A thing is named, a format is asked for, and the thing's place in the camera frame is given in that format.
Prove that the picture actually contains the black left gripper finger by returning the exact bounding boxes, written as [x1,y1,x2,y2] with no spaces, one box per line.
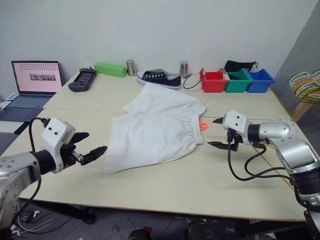
[80,146,108,166]
[69,132,90,145]

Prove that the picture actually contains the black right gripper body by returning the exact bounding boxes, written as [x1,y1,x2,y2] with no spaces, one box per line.
[226,128,243,153]

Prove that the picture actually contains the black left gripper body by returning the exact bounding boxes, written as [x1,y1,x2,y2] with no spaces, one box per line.
[60,143,85,171]

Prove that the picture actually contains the white shorts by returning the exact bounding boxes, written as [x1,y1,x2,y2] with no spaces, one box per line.
[104,82,207,175]

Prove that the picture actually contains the red plastic bin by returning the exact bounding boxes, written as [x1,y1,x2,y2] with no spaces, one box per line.
[198,68,230,94]

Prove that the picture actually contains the green plastic bin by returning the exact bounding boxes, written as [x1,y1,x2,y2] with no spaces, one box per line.
[219,68,254,94]

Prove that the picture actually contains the black table leg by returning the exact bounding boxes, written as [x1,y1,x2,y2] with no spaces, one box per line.
[19,198,97,225]

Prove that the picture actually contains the black handheld controller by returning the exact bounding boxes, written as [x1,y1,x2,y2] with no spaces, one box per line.
[68,67,98,93]

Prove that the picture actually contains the blue plastic bin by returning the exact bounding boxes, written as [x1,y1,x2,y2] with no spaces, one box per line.
[245,68,277,94]

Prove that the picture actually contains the black fabric pouch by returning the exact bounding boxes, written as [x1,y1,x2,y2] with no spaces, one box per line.
[223,59,259,74]

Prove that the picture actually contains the metal cylinder can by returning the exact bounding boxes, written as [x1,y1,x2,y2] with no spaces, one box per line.
[180,60,190,79]
[125,59,137,77]

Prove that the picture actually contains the open laptop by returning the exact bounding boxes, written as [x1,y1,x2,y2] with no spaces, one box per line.
[0,60,63,121]

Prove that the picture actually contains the black and white sneaker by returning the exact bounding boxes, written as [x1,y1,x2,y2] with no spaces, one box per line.
[136,68,182,90]

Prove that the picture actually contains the green rectangular box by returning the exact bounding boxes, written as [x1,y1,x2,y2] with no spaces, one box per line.
[93,61,127,79]

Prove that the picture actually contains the dark rounded shape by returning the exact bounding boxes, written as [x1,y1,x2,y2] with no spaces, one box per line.
[184,219,219,240]
[128,225,154,240]

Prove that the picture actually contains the pile of coloured hangers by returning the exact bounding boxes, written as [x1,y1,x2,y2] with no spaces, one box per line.
[287,70,320,105]

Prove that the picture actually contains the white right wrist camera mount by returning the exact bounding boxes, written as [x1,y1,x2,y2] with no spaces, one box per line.
[223,110,252,146]

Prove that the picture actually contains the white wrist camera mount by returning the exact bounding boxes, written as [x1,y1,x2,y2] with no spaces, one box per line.
[40,118,77,174]
[223,110,252,146]

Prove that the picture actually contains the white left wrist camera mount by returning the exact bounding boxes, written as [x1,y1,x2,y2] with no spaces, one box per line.
[40,118,77,174]

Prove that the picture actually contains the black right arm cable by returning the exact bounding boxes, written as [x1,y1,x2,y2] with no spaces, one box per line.
[226,141,291,181]

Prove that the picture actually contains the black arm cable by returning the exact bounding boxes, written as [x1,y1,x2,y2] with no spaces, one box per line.
[226,141,291,181]
[18,116,51,216]

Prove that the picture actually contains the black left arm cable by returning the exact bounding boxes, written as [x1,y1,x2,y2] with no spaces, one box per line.
[18,116,51,216]

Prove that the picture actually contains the blue cable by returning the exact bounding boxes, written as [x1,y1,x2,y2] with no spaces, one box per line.
[182,72,204,90]

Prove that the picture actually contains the wooden rack frame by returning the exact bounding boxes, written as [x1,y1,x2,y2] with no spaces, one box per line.
[290,99,316,123]

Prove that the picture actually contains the white floor cable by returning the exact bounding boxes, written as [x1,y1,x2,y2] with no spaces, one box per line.
[11,216,61,236]

